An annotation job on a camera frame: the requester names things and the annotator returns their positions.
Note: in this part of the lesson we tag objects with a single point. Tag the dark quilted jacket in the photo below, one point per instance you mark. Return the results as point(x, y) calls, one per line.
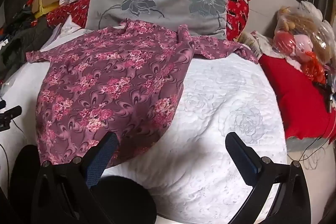
point(23, 37)

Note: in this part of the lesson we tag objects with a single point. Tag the white quilted bed cover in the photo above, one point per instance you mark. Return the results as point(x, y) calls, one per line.
point(223, 108)

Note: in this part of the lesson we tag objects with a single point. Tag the red patterned bedding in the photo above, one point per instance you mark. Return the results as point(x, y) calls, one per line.
point(239, 3)

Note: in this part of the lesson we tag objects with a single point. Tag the pale folded paper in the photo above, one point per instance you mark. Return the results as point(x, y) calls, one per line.
point(55, 35)

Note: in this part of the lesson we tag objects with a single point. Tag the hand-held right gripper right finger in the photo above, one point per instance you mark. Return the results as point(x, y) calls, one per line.
point(246, 158)

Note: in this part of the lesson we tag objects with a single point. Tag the plastic bag of plush toys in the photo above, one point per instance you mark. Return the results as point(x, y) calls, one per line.
point(296, 37)

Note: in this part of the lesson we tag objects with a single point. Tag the black tripod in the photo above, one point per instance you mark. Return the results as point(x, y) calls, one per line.
point(328, 92)

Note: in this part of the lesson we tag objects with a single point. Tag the pink floral garment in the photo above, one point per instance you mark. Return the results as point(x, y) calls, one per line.
point(105, 77)

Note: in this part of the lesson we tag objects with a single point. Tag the yellow box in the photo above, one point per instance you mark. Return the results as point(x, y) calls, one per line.
point(46, 11)

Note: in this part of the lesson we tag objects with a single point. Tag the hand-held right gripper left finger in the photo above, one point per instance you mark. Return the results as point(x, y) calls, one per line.
point(102, 158)

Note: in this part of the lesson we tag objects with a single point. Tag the grey floral pillow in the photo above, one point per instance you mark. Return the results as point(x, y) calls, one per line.
point(157, 3)

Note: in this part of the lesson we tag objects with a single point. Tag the plain red cloth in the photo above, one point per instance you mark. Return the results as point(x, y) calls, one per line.
point(294, 92)

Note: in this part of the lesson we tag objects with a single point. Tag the beige patterned cloth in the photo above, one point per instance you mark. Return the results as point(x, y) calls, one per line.
point(256, 39)

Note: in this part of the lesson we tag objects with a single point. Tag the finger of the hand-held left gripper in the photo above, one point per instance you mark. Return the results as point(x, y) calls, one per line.
point(8, 115)

